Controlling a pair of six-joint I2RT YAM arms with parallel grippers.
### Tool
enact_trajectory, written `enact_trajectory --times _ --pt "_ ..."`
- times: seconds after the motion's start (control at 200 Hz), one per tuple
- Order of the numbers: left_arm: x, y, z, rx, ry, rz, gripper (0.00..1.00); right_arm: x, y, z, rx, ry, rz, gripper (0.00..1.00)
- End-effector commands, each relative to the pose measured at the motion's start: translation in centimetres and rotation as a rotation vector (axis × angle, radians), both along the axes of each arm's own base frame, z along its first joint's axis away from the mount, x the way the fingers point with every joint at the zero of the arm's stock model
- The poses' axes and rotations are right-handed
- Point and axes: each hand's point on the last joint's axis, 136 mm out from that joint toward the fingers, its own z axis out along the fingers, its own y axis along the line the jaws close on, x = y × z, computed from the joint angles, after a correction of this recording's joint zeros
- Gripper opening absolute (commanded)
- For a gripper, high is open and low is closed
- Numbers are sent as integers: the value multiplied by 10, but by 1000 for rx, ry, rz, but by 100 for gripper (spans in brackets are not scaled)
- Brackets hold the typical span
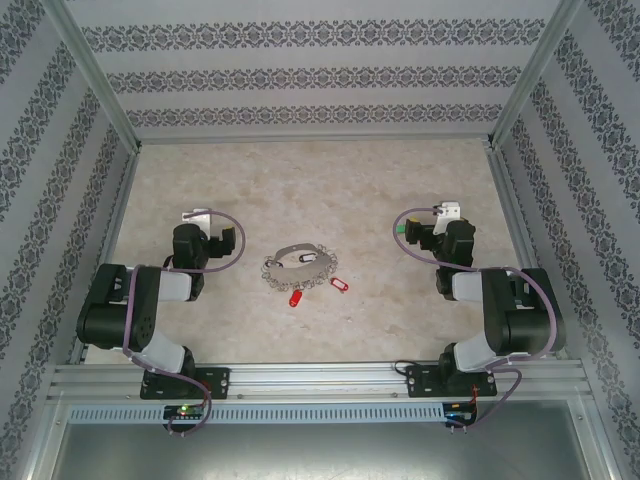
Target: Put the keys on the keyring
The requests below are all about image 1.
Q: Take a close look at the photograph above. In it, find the metal keyring holder with rings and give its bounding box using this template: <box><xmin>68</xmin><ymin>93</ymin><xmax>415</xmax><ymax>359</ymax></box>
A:
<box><xmin>259</xmin><ymin>241</ymin><xmax>342</xmax><ymax>292</ymax></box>

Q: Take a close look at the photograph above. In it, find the left circuit board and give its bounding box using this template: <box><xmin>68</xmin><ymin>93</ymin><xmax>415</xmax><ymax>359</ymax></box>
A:
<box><xmin>163</xmin><ymin>405</ymin><xmax>206</xmax><ymax>420</ymax></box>

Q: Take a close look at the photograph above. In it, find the circuit board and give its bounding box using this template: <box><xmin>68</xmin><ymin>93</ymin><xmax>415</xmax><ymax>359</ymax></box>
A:
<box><xmin>444</xmin><ymin>402</ymin><xmax>479</xmax><ymax>424</ymax></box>
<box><xmin>163</xmin><ymin>405</ymin><xmax>206</xmax><ymax>420</ymax></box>

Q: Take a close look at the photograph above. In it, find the right circuit board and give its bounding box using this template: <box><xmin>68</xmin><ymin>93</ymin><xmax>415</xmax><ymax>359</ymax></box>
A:
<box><xmin>444</xmin><ymin>402</ymin><xmax>479</xmax><ymax>424</ymax></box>

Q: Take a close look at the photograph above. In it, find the steel sheet panel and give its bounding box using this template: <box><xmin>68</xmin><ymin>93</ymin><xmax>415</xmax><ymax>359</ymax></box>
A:
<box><xmin>47</xmin><ymin>423</ymin><xmax>616</xmax><ymax>480</ymax></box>

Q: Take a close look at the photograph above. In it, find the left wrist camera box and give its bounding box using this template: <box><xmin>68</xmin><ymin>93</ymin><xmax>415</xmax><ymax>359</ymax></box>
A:
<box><xmin>180</xmin><ymin>208</ymin><xmax>215</xmax><ymax>236</ymax></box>

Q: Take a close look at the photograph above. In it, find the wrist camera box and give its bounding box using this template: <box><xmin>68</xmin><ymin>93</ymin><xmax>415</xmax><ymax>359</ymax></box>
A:
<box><xmin>432</xmin><ymin>200</ymin><xmax>464</xmax><ymax>236</ymax></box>
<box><xmin>180</xmin><ymin>208</ymin><xmax>215</xmax><ymax>236</ymax></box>

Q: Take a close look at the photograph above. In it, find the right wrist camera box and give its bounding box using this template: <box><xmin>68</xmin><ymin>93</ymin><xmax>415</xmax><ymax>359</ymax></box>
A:
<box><xmin>432</xmin><ymin>200</ymin><xmax>464</xmax><ymax>236</ymax></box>

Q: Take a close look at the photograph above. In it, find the aluminium right side rail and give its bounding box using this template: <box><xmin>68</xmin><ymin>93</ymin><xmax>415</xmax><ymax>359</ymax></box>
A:
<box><xmin>487</xmin><ymin>147</ymin><xmax>569</xmax><ymax>360</ymax></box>

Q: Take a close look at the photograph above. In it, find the aluminium left side rail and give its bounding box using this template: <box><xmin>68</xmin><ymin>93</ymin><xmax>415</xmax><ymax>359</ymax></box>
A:
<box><xmin>68</xmin><ymin>148</ymin><xmax>142</xmax><ymax>365</ymax></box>

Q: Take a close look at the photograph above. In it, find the aluminium back frame rail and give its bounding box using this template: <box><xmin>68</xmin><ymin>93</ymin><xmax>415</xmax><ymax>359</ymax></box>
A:
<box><xmin>135</xmin><ymin>130</ymin><xmax>496</xmax><ymax>146</ymax></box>

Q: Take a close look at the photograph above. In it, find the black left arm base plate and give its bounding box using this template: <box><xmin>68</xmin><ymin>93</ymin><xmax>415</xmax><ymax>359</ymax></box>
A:
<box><xmin>139</xmin><ymin>367</ymin><xmax>231</xmax><ymax>401</ymax></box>

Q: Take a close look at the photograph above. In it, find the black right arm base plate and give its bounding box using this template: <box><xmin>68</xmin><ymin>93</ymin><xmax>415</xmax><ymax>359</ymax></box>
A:
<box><xmin>405</xmin><ymin>364</ymin><xmax>499</xmax><ymax>400</ymax></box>

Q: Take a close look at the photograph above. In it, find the aluminium mounting rail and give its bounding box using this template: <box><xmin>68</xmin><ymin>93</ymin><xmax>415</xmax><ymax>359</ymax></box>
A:
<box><xmin>48</xmin><ymin>360</ymin><xmax>594</xmax><ymax>401</ymax></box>

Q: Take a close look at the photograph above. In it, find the aluminium right corner post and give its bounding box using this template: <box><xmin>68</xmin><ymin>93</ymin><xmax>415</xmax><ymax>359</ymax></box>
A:
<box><xmin>485</xmin><ymin>0</ymin><xmax>586</xmax><ymax>150</ymax></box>

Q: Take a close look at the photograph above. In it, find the aluminium corner post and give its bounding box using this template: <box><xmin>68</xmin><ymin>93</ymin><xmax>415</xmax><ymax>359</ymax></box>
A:
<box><xmin>485</xmin><ymin>0</ymin><xmax>586</xmax><ymax>150</ymax></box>
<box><xmin>42</xmin><ymin>0</ymin><xmax>142</xmax><ymax>153</ymax></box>

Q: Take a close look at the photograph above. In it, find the aluminium left corner post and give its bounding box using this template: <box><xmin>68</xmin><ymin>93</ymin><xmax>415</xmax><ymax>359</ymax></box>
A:
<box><xmin>42</xmin><ymin>0</ymin><xmax>142</xmax><ymax>153</ymax></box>

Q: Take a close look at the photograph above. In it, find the grey slotted cable duct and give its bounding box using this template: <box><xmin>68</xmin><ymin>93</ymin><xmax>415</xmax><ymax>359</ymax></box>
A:
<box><xmin>67</xmin><ymin>402</ymin><xmax>447</xmax><ymax>426</ymax></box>

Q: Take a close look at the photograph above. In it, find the aluminium right front post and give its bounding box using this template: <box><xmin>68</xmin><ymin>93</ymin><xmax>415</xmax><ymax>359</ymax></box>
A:
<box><xmin>569</xmin><ymin>397</ymin><xmax>624</xmax><ymax>480</ymax></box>

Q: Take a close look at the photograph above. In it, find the aluminium left front post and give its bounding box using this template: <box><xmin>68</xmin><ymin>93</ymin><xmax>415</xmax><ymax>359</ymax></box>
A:
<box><xmin>19</xmin><ymin>394</ymin><xmax>69</xmax><ymax>480</ymax></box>

